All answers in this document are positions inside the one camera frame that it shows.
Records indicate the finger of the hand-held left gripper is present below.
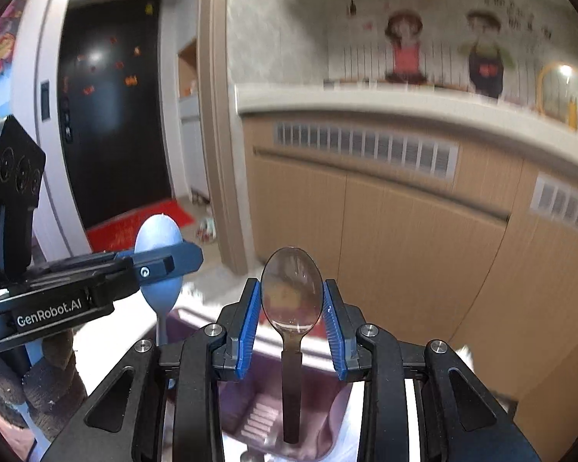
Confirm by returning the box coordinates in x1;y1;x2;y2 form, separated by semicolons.
91;242;204;306

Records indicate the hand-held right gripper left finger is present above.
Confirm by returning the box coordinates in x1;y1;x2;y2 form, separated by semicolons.
43;279;262;462

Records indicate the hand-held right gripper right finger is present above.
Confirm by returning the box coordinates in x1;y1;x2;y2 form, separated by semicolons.
322;279;543;462

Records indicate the blue plastic spoon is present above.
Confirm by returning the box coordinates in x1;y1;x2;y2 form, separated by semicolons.
134;214;183;390

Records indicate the metal spoon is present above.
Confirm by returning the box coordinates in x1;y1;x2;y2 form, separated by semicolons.
261;246;323;444

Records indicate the brown utensil holder box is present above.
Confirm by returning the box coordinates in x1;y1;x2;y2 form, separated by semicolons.
166;305;355;462

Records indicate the red doormat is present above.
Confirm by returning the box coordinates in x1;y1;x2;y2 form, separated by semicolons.
86;201;196;253

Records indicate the white tablecloth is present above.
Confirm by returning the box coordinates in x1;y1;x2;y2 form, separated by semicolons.
70;274;516;462

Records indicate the wooden cabinet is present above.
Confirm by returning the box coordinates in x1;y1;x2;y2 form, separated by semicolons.
238;115;578;462

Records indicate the white shoe cabinet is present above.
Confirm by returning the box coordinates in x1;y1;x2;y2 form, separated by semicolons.
177;41;209;199

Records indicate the black door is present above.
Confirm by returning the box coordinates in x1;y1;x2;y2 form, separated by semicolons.
57;0;171;232

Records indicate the long white vent grille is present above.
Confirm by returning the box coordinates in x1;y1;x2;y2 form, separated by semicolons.
272;122;458;181

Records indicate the white countertop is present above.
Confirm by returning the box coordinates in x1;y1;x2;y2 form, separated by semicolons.
234;82;578;174

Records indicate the short white vent grille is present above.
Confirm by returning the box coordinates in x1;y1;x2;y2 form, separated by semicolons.
530;173;578;234

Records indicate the yellow rimmed round dish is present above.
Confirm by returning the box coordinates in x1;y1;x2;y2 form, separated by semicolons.
537;62;578;116

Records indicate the beige door frame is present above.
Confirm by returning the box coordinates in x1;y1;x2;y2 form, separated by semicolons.
197;0;251;275

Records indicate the cartoon wall sticker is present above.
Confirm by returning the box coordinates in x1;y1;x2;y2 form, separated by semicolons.
279;0;574;107

